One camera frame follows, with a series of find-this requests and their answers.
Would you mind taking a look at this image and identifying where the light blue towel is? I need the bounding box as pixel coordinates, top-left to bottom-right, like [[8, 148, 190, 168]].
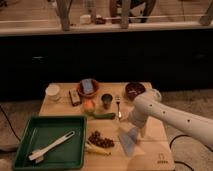
[[118, 127, 139, 157]]

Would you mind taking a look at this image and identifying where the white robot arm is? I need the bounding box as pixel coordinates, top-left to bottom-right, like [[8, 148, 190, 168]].
[[127, 89, 213, 149]]

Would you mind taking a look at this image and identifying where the green cucumber toy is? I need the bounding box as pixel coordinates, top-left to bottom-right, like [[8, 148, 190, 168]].
[[93, 113, 116, 120]]

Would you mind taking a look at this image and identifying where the silver fork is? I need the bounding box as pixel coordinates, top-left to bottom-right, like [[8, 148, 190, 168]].
[[115, 95, 122, 120]]

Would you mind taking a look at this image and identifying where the dark red bowl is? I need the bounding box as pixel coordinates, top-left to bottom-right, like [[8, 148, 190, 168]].
[[125, 82, 145, 101]]

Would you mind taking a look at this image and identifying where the small metal cup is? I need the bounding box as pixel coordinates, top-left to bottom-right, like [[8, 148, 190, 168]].
[[101, 94, 113, 109]]

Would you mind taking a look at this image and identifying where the bunch of dark grapes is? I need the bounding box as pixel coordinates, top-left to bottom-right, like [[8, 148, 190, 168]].
[[88, 131, 114, 148]]

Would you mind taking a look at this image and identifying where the orange fruit toy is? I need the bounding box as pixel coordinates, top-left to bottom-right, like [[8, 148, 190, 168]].
[[83, 99, 95, 114]]

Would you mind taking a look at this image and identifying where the yellow banana toy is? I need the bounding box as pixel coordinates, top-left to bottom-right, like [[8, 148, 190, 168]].
[[85, 142, 110, 156]]

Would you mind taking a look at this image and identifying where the blue sponge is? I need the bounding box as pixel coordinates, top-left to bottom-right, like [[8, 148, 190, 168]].
[[82, 79, 94, 94]]

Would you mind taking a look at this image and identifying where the brown bread slice toy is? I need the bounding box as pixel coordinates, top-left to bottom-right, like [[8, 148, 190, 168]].
[[69, 88, 81, 106]]

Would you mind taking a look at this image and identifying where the white cup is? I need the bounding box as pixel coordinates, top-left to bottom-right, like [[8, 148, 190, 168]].
[[45, 84, 60, 101]]

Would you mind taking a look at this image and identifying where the green plastic tray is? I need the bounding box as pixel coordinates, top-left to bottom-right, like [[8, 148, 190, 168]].
[[12, 116, 87, 171]]

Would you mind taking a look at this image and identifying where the black cable right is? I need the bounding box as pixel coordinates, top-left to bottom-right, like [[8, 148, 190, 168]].
[[169, 133, 213, 171]]

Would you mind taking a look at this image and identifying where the black cable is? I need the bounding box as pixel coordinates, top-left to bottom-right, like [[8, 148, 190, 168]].
[[0, 105, 22, 154], [169, 133, 213, 171]]

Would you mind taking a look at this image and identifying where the black cable left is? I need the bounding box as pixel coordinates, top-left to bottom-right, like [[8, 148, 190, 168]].
[[0, 105, 22, 154]]

